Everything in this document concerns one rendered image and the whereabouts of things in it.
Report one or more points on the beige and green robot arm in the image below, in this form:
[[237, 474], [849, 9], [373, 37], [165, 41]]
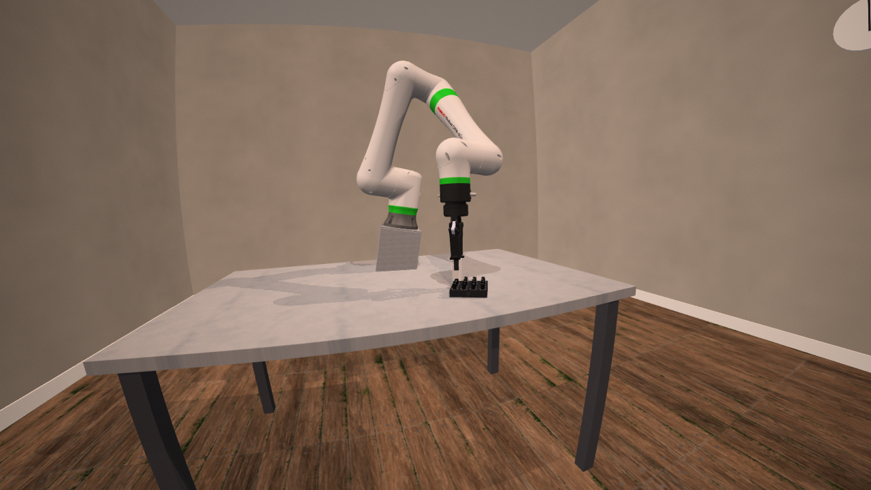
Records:
[[471, 152]]

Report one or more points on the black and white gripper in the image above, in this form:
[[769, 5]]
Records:
[[455, 211]]

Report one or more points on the black square panel with knobs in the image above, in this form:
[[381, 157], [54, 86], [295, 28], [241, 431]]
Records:
[[469, 288]]

